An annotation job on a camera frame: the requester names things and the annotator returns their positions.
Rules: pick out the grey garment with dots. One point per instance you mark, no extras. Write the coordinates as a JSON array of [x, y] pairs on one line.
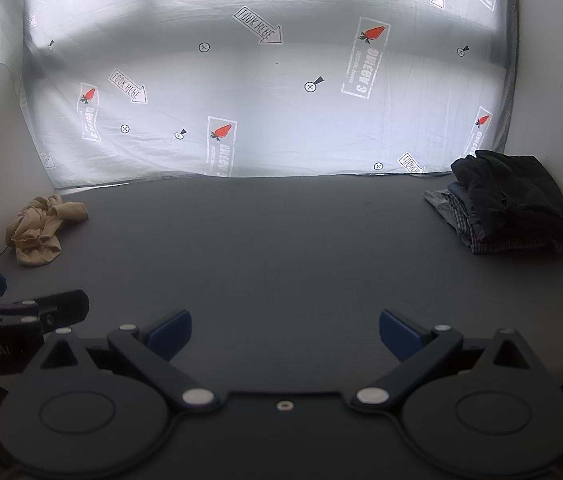
[[439, 205]]

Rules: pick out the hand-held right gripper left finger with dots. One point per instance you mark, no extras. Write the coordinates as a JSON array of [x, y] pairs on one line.
[[171, 334]]

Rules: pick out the black garment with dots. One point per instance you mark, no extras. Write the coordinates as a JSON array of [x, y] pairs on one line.
[[516, 195]]

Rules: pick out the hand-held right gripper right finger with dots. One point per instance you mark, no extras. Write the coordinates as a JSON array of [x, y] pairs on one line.
[[400, 335]]

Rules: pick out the blue checkered garment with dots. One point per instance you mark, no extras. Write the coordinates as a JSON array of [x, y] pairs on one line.
[[471, 232]]

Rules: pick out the beige garment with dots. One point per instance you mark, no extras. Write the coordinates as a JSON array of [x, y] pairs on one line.
[[36, 230]]

